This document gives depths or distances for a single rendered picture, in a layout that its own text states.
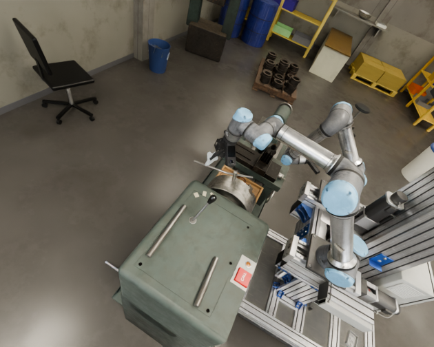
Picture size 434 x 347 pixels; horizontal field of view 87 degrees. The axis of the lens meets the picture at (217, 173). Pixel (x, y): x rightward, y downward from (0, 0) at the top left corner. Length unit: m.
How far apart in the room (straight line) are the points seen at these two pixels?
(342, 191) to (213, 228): 0.57
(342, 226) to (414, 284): 0.77
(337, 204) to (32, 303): 2.17
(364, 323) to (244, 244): 0.77
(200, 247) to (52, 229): 1.75
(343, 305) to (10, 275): 2.32
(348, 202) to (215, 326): 0.65
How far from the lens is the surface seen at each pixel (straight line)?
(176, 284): 1.00
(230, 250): 1.09
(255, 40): 7.01
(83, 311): 2.28
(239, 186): 1.31
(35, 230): 2.60
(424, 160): 5.20
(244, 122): 0.98
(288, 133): 1.06
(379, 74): 8.30
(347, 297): 1.57
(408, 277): 1.71
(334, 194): 0.92
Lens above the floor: 2.22
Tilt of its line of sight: 48 degrees down
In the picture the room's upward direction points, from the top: 24 degrees clockwise
